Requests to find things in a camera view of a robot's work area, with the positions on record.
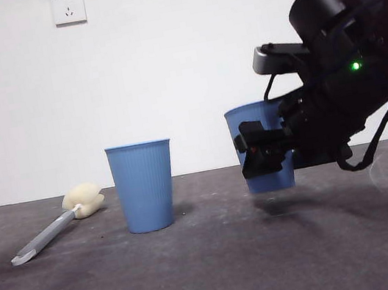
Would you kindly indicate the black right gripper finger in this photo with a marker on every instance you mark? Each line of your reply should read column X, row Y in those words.
column 315, row 158
column 262, row 152

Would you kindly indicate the blue ribbed plastic cup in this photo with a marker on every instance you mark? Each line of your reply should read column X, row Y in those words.
column 252, row 113
column 144, row 190

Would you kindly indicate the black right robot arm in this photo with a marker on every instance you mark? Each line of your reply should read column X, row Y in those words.
column 359, row 106

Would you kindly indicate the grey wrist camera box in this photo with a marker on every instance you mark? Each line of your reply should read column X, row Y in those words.
column 276, row 58

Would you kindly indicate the white wall socket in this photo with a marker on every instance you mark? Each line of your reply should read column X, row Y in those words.
column 68, row 7

